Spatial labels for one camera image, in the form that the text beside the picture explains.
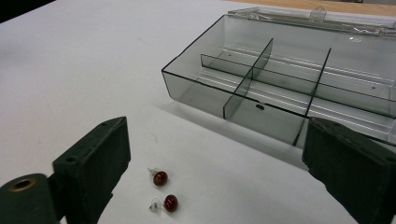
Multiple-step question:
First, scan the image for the clear grey compartment box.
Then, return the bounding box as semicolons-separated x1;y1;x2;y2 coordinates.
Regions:
161;5;396;151

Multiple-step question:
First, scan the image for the red stud earring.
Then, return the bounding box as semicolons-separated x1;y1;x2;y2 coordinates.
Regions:
148;167;169;188
148;194;179;214

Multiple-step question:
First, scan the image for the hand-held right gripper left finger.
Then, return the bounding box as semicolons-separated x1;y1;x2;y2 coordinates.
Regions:
50;116;132;224

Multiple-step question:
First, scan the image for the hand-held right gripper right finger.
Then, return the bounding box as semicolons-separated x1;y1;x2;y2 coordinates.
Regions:
302;117;396;224

